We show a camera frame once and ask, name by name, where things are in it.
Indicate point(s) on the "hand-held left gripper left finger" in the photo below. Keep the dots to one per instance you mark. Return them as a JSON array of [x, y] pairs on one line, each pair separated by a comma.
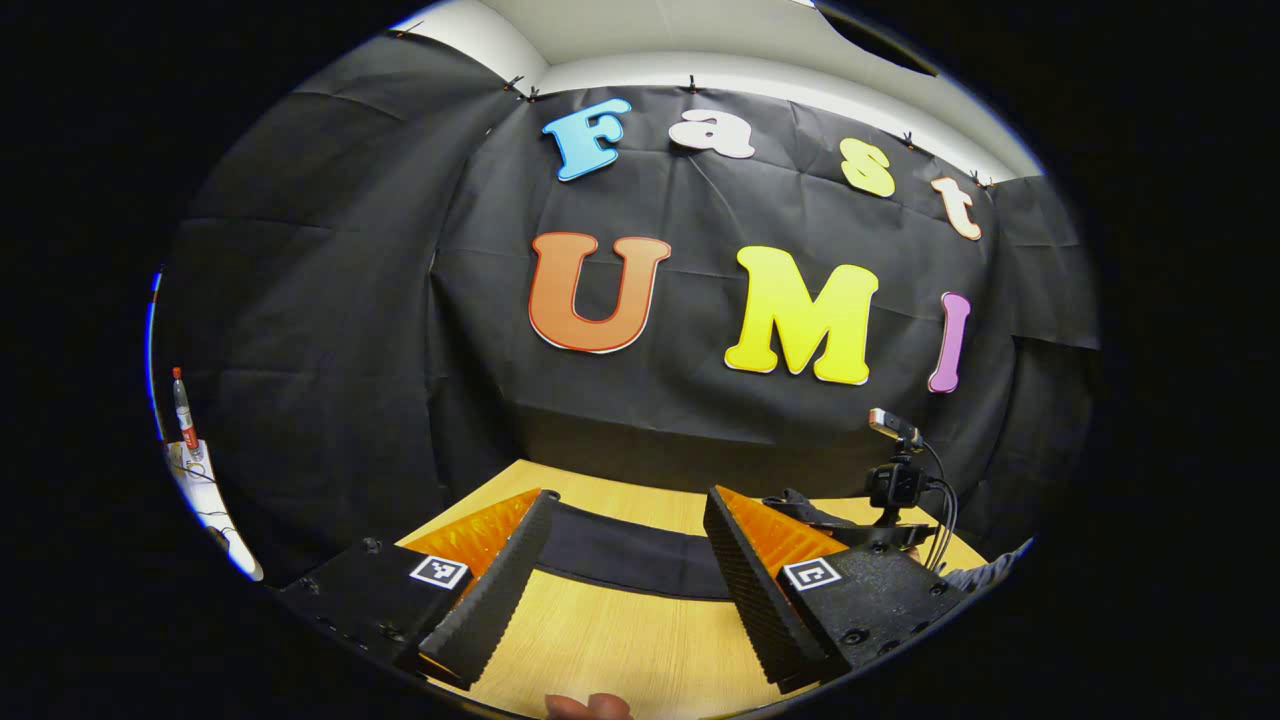
[[500, 595]]

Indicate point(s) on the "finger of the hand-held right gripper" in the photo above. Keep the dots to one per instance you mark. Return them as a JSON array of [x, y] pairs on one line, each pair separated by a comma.
[[880, 535]]

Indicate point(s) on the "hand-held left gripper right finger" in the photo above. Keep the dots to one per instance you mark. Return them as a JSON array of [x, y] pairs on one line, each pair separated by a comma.
[[755, 600]]

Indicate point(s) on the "black jeans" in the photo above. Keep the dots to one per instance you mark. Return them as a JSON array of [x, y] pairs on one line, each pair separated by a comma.
[[630, 555]]

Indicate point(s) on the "black backdrop cloth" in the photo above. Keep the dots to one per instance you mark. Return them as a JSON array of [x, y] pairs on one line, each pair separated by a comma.
[[400, 350]]

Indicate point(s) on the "white side table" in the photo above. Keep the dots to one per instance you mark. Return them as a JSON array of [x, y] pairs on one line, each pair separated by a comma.
[[205, 500]]

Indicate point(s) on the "red capped bottle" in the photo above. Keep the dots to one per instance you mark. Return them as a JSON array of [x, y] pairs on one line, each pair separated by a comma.
[[186, 420]]

